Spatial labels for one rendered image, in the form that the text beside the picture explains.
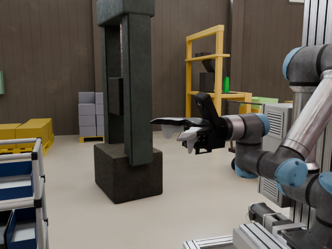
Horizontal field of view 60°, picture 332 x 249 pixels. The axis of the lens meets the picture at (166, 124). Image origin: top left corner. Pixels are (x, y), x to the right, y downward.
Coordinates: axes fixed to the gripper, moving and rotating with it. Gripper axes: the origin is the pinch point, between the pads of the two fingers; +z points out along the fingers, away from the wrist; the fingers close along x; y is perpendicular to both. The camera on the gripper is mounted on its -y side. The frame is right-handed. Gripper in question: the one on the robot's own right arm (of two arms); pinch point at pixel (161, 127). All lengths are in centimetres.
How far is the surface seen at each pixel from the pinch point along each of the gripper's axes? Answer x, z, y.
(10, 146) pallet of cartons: 465, 41, 167
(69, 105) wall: 631, -88, 141
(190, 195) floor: 185, -142, 151
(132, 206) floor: 190, -72, 151
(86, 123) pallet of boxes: 527, -102, 157
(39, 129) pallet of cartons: 455, -6, 139
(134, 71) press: 215, -80, 11
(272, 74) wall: 509, -614, 52
